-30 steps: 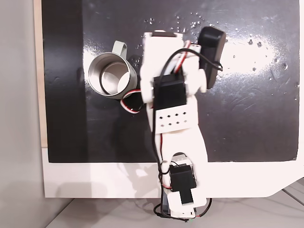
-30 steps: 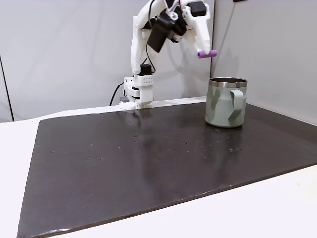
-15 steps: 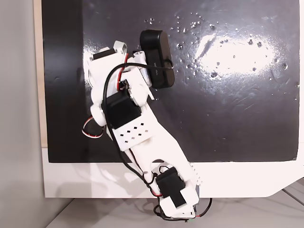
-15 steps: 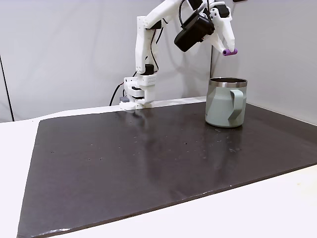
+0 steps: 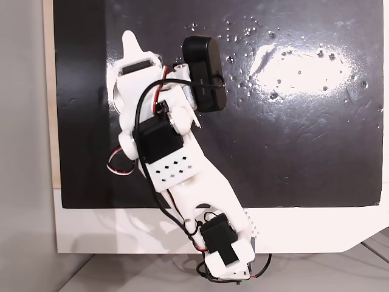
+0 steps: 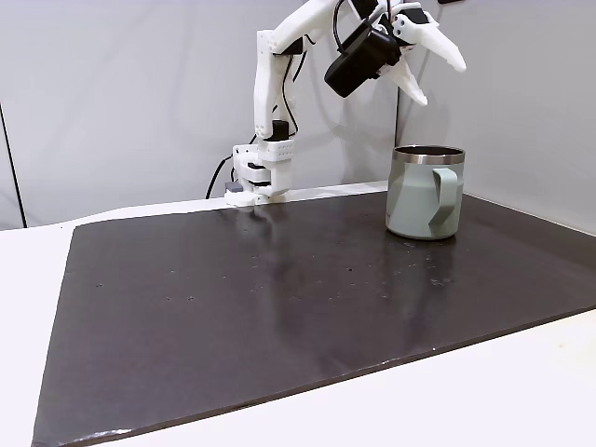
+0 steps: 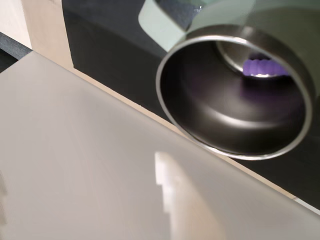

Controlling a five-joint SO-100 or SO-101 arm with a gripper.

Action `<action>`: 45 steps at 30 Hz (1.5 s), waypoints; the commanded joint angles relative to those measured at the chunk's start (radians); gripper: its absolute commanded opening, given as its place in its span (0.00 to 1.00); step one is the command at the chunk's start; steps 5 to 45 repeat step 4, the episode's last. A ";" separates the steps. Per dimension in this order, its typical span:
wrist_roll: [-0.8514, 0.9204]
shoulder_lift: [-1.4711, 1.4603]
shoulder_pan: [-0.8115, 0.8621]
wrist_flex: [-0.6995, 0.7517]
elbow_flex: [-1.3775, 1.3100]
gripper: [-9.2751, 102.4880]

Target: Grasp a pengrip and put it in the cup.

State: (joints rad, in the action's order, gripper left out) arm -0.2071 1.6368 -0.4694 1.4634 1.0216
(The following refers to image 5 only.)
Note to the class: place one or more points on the black oval camera box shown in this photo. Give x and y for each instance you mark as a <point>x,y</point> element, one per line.
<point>205,73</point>

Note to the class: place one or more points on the black glossy mat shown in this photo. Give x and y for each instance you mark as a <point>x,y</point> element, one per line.
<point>288,146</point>

